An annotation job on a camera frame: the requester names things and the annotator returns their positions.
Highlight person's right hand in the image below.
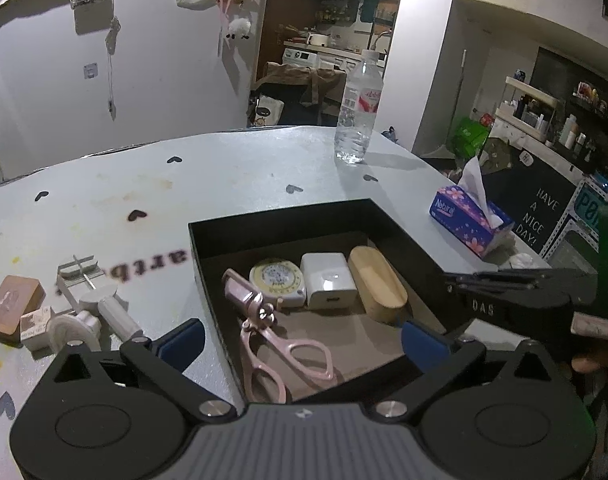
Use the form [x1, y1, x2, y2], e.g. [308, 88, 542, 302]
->
[570, 311, 608, 375]

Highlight black letter board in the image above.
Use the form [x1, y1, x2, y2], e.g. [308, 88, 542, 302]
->
[479, 137, 585, 261]

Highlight white washing machine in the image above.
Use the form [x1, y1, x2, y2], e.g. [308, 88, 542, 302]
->
[282, 47, 321, 68]

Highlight hanging grey cable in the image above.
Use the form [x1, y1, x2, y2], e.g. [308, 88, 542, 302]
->
[105, 16, 120, 121]

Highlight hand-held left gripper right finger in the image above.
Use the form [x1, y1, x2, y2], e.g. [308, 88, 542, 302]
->
[374, 321, 555, 420]

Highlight green bag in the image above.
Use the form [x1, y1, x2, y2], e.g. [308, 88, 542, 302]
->
[449, 116, 491, 158]

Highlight black box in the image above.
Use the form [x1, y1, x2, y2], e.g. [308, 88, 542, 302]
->
[188, 198, 465, 403]

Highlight pink hanging ribbons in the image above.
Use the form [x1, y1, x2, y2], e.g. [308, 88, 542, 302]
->
[216, 0, 247, 58]

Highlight white plastic printed part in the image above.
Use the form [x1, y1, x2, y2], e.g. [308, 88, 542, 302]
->
[55, 255, 144, 341]

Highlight pink folding scissors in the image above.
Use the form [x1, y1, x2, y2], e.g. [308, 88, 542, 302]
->
[222, 268, 335, 403]

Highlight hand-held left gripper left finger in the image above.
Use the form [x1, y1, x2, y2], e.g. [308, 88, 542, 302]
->
[54, 318, 237, 422]

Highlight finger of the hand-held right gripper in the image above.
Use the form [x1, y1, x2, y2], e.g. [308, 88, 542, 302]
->
[443, 273, 552, 295]
[474, 268, 555, 279]

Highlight small white box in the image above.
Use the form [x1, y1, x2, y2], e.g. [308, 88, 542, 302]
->
[20, 306, 54, 352]

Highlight white sheep plush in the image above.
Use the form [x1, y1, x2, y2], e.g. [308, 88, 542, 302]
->
[225, 16, 253, 41]

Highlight white charger plug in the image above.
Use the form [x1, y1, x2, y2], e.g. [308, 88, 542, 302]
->
[300, 252, 359, 309]

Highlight oval wooden box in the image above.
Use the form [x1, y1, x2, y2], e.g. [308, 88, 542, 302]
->
[347, 245, 409, 325]

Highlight chair with brown cloth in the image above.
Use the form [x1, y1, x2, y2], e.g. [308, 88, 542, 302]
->
[249, 61, 347, 127]

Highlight brown rectangular block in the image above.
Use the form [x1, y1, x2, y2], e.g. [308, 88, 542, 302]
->
[0, 275, 45, 343]

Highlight purple floral tissue pack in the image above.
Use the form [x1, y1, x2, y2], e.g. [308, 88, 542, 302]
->
[429, 156, 515, 259]

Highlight white shelf rack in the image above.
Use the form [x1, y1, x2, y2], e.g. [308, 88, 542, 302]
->
[494, 76, 567, 143]

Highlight round yellow tape measure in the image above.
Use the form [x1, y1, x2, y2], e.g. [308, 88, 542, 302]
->
[249, 257, 307, 308]

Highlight clear water bottle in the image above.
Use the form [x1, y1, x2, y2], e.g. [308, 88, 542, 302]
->
[334, 49, 383, 165]

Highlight teal printed sign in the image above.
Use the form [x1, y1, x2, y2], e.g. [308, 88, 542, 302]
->
[574, 182, 605, 236]

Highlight white round reel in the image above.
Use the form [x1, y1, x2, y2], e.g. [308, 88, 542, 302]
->
[46, 310, 102, 351]

